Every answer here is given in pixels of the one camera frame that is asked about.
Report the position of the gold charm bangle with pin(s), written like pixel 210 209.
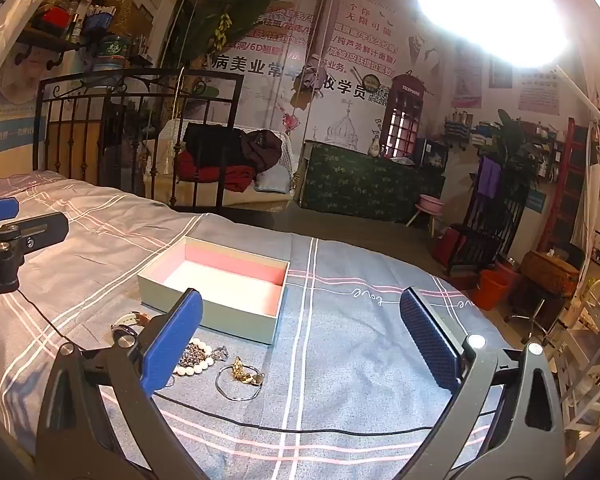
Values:
pixel 218 384

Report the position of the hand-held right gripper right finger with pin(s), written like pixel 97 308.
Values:
pixel 430 340

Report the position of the dark wall shelf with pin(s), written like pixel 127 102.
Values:
pixel 47 40

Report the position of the black metal bed frame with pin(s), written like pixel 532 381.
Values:
pixel 152 80

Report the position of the box with pink lining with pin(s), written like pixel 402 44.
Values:
pixel 220 280

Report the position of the bright ceiling lamp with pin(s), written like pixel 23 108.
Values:
pixel 495 5

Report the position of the green patterned counter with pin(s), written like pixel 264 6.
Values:
pixel 360 185

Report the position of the potted green plant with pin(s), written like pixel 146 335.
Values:
pixel 512 150

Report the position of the small white vase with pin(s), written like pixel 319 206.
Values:
pixel 374 149

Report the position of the red bag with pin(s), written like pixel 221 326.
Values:
pixel 447 247

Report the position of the black metal rack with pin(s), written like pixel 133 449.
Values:
pixel 472 245

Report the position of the black cabinet box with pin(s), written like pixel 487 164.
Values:
pixel 432 152

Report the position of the pink stool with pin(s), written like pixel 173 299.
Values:
pixel 427 207

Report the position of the purple cloth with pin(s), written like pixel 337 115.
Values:
pixel 490 177

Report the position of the face wall poster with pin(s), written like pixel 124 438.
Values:
pixel 10 105

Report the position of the swivel stool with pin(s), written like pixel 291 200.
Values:
pixel 532 310

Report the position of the red telephone booth decoration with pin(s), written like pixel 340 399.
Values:
pixel 402 120

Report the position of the red ladder shelf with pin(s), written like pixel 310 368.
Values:
pixel 562 185

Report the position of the red bucket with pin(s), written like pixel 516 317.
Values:
pixel 490 290

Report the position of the grey plaid blanket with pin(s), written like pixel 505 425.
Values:
pixel 340 340

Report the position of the large printed wall banner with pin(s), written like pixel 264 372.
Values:
pixel 360 45

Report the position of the pink wall poster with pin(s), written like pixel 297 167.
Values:
pixel 467 80
pixel 539 90

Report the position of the blue basket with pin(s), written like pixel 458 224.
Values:
pixel 97 21

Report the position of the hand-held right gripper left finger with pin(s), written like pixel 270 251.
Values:
pixel 175 340

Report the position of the dark brown jacket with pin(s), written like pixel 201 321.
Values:
pixel 262 150

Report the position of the green round tub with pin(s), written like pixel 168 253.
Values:
pixel 114 47

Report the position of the red garment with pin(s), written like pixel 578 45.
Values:
pixel 215 177

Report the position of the light blue cloth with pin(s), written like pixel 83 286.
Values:
pixel 275 180

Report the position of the black garment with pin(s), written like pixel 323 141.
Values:
pixel 210 142

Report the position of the red box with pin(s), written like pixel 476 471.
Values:
pixel 55 14

